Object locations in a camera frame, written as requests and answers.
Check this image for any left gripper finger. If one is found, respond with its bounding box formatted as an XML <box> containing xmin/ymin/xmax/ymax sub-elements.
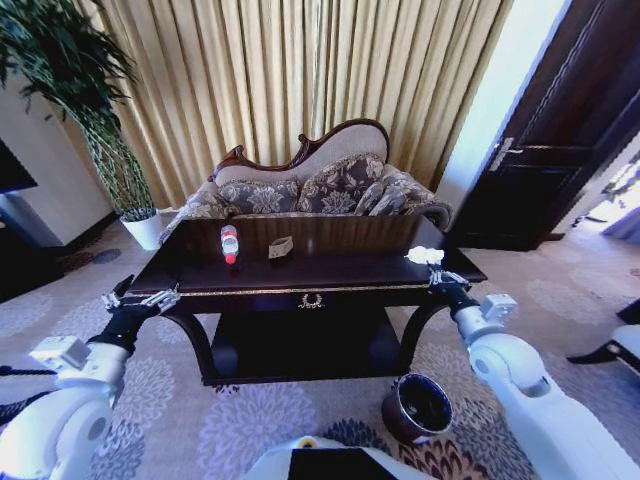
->
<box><xmin>141</xmin><ymin>282</ymin><xmax>181</xmax><ymax>313</ymax></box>
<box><xmin>101</xmin><ymin>273</ymin><xmax>135</xmax><ymax>312</ymax></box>

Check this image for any dark round trash bin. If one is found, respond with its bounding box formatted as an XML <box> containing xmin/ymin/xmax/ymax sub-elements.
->
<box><xmin>381</xmin><ymin>372</ymin><xmax>454</xmax><ymax>444</ymax></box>

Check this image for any crumpled white tissue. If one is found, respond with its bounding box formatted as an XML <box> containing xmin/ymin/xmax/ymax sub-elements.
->
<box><xmin>407</xmin><ymin>245</ymin><xmax>445</xmax><ymax>266</ymax></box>

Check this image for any white plant pot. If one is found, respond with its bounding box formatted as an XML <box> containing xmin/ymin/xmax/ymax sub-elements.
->
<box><xmin>119</xmin><ymin>207</ymin><xmax>164</xmax><ymax>251</ymax></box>

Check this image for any clear bottle with red cap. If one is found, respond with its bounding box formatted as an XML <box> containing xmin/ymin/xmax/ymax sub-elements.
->
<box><xmin>220</xmin><ymin>224</ymin><xmax>241</xmax><ymax>265</ymax></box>

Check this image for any striped floral cushion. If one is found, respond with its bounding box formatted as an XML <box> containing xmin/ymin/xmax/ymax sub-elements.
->
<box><xmin>367</xmin><ymin>169</ymin><xmax>417</xmax><ymax>217</ymax></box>

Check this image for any dark television cabinet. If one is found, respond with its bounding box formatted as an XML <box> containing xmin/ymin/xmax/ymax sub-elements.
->
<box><xmin>0</xmin><ymin>192</ymin><xmax>67</xmax><ymax>304</ymax></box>

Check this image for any dark wooden table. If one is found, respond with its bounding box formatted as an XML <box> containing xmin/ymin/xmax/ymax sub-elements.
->
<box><xmin>128</xmin><ymin>214</ymin><xmax>489</xmax><ymax>387</ymax></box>

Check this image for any small brown paper box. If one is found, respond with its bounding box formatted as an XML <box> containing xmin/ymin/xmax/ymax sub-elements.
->
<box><xmin>267</xmin><ymin>237</ymin><xmax>294</xmax><ymax>260</ymax></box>

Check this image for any large floral cushion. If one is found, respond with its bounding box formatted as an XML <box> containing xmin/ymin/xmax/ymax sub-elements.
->
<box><xmin>298</xmin><ymin>155</ymin><xmax>387</xmax><ymax>217</ymax></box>

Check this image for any small floral cushion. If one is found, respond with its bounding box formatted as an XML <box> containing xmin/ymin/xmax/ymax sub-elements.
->
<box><xmin>217</xmin><ymin>179</ymin><xmax>301</xmax><ymax>218</ymax></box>

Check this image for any dark wooden door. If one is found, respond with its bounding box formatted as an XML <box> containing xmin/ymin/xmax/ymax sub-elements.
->
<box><xmin>449</xmin><ymin>0</ymin><xmax>640</xmax><ymax>252</ymax></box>

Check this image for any beige carved wood sofa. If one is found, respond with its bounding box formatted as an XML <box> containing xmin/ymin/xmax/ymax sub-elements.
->
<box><xmin>164</xmin><ymin>118</ymin><xmax>454</xmax><ymax>234</ymax></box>

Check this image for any black television screen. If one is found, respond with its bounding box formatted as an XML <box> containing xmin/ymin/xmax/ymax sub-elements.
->
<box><xmin>0</xmin><ymin>139</ymin><xmax>39</xmax><ymax>194</ymax></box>

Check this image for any white seat with dark leg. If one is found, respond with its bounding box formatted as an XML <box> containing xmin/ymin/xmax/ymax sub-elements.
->
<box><xmin>565</xmin><ymin>324</ymin><xmax>640</xmax><ymax>377</ymax></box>

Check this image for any white robot chest shell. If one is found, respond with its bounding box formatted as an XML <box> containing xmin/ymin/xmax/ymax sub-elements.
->
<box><xmin>242</xmin><ymin>435</ymin><xmax>417</xmax><ymax>480</ymax></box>

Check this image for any tall green potted plant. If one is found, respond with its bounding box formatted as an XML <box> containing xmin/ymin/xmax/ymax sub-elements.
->
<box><xmin>0</xmin><ymin>0</ymin><xmax>157</xmax><ymax>222</ymax></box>

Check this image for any golden pleated curtain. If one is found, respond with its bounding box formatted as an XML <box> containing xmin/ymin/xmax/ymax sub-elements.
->
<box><xmin>84</xmin><ymin>0</ymin><xmax>516</xmax><ymax>211</ymax></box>

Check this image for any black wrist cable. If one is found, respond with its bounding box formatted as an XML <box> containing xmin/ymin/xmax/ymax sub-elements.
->
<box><xmin>0</xmin><ymin>363</ymin><xmax>57</xmax><ymax>382</ymax></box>

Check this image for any silver door handle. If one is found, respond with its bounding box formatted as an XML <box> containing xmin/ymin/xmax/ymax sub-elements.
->
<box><xmin>492</xmin><ymin>136</ymin><xmax>524</xmax><ymax>172</ymax></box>

